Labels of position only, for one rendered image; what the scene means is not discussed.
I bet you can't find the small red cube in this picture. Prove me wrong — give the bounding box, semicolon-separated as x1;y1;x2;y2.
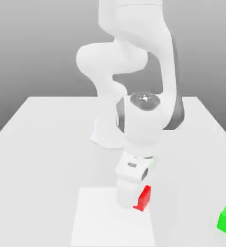
132;185;152;212

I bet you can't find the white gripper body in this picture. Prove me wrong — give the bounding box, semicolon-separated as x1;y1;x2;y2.
116;178;145;209

